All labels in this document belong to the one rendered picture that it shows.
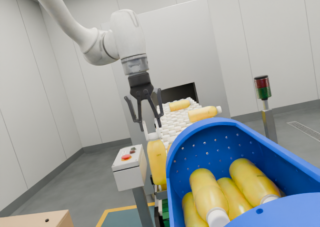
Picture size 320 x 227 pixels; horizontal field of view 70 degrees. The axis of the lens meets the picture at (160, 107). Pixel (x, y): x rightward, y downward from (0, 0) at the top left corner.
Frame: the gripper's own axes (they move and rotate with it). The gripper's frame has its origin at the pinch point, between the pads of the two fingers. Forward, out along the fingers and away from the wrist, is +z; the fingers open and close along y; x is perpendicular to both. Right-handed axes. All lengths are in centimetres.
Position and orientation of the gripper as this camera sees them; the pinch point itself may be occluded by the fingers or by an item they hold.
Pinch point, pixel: (151, 129)
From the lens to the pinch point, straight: 82.0
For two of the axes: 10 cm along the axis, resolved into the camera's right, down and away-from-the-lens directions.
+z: 2.3, 9.6, 1.4
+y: 9.7, -2.3, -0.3
